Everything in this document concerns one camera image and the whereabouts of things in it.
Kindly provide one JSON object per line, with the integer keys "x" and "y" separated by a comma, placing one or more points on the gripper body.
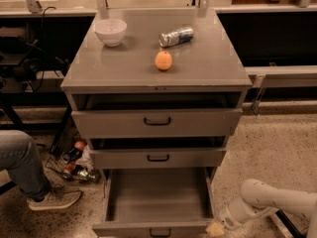
{"x": 227, "y": 218}

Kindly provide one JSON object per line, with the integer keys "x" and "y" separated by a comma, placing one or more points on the grey bottom drawer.
{"x": 157, "y": 203}

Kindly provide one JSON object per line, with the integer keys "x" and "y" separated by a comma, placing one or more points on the grey drawer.
{"x": 149, "y": 153}
{"x": 153, "y": 115}
{"x": 157, "y": 203}

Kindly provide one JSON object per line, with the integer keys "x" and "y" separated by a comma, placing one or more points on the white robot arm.
{"x": 257, "y": 199}

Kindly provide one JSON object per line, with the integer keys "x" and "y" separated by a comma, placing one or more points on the grey middle drawer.
{"x": 149, "y": 153}

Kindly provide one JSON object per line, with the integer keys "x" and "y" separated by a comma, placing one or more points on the grey drawer cabinet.
{"x": 207, "y": 63}

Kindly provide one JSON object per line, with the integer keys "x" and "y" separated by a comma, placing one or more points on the grey top drawer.
{"x": 153, "y": 115}

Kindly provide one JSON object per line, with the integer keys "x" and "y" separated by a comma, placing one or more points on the white crumpled bag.
{"x": 85, "y": 160}

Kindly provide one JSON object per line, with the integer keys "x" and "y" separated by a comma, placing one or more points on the grey knit sneaker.
{"x": 56, "y": 200}

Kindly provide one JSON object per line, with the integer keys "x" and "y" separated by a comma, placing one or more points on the red apple in basket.
{"x": 79, "y": 145}

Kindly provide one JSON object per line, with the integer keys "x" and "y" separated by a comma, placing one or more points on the blue can in basket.
{"x": 71, "y": 155}

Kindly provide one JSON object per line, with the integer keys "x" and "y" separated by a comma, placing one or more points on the orange fruit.
{"x": 163, "y": 60}

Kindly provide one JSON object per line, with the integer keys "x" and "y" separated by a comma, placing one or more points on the crushed silver blue can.
{"x": 176, "y": 37}

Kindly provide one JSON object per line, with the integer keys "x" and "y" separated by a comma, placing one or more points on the person leg in jeans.
{"x": 20, "y": 157}

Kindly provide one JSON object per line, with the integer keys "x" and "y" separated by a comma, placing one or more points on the white ceramic bowl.
{"x": 110, "y": 31}

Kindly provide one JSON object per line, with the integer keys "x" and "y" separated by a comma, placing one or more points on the wire basket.
{"x": 72, "y": 171}

